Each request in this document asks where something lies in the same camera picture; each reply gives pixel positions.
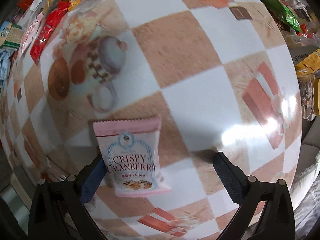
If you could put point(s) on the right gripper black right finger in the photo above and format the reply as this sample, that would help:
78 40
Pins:
277 218

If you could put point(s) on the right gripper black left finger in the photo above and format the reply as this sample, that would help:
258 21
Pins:
53 200

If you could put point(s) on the pink crispy cranberry packet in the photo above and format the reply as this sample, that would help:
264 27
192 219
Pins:
129 149

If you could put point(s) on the grey sofa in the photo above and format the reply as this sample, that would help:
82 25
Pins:
305 187

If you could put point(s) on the yellow snack box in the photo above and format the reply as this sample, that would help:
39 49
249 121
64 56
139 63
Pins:
309 65

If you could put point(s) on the light blue towel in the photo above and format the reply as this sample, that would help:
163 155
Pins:
5 64

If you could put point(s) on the green lid jar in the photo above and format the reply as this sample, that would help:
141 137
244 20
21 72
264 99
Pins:
11 35

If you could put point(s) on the flat red snack packet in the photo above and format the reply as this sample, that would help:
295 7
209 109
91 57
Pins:
51 22

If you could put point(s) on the green foil snack bag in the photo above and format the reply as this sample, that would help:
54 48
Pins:
283 14

